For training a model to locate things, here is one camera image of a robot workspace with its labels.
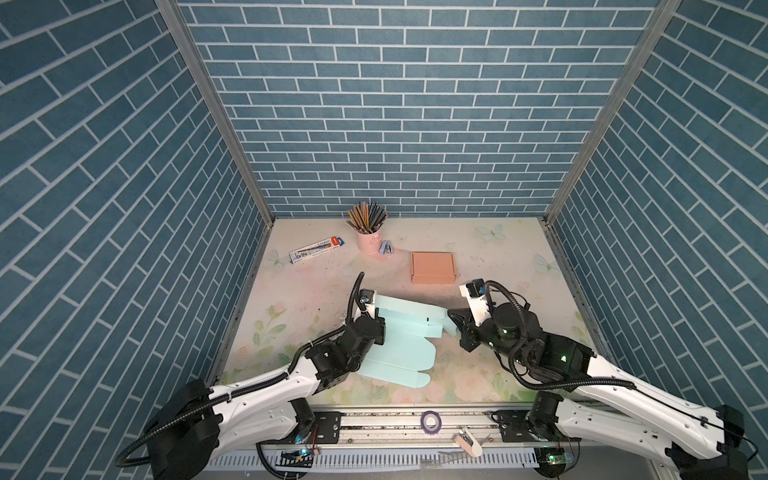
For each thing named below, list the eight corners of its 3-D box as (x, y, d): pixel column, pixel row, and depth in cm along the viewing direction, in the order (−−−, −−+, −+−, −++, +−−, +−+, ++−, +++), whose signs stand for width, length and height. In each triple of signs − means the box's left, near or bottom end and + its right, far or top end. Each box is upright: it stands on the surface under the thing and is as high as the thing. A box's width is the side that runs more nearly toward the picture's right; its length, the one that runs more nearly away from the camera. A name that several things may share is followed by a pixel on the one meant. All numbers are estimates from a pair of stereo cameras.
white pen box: (291, 263, 108) (289, 259, 107) (288, 255, 111) (287, 251, 109) (344, 245, 114) (343, 241, 113) (341, 238, 117) (340, 234, 115)
